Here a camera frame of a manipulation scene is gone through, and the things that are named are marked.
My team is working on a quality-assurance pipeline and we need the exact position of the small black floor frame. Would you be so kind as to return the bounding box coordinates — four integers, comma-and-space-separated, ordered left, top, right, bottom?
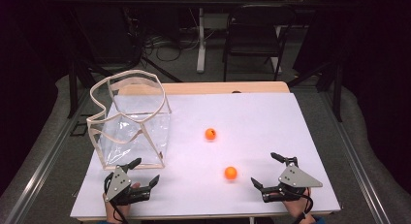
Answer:
69, 121, 89, 138

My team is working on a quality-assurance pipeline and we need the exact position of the wooden desk with white legs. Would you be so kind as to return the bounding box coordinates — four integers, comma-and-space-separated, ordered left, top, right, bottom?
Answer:
177, 0, 325, 75

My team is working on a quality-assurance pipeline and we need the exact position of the clear plastic bag beige trim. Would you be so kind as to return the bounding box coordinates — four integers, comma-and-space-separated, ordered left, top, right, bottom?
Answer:
86, 69, 173, 171

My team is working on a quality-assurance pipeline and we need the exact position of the person's left hand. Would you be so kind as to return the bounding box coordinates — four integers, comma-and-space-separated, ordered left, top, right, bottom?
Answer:
102, 182, 142, 224

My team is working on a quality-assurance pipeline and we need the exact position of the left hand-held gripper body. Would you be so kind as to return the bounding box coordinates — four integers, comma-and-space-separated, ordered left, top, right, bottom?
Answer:
103, 165, 153, 207

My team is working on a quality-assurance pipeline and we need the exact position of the grey metal floor rail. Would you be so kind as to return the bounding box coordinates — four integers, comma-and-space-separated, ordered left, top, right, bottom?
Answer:
3, 87, 92, 224
319, 91, 393, 224

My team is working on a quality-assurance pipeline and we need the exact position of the black metal stand leg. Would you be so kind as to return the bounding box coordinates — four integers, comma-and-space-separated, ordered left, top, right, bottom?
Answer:
333, 62, 344, 123
67, 60, 79, 119

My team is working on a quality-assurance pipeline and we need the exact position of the bundle of floor cables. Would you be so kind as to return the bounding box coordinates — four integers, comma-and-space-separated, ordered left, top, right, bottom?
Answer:
143, 31, 202, 63

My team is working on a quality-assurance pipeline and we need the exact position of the black tripod leg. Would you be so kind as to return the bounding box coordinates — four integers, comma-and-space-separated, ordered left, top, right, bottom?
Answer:
141, 55, 184, 83

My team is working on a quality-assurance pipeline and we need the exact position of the black horizontal crossbar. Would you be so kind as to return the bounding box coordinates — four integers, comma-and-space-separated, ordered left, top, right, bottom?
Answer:
47, 0, 357, 7

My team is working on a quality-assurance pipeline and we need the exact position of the hand-held gripper black cable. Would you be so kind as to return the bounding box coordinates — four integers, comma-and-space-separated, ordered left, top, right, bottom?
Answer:
103, 173, 130, 224
292, 186, 315, 224

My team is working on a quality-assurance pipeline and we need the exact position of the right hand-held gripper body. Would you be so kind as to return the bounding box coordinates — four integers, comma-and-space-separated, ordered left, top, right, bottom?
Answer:
261, 156, 324, 204

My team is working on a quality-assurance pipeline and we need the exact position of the black folding chair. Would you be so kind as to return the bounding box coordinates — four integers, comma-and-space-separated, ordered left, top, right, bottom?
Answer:
222, 4, 297, 82

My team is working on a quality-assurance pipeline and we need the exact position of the person's right hand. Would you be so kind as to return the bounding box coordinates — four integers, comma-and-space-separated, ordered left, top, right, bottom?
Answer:
282, 187, 317, 224

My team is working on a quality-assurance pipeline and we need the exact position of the white board mat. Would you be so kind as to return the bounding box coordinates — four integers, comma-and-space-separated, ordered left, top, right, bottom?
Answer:
69, 91, 342, 219

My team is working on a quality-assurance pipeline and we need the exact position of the left hand-held gripper black cable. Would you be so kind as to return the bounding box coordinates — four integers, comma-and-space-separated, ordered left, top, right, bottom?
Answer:
103, 173, 130, 224

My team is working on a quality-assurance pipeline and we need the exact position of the right hand-held gripper black cable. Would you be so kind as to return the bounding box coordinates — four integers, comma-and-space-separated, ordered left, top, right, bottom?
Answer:
292, 186, 315, 224

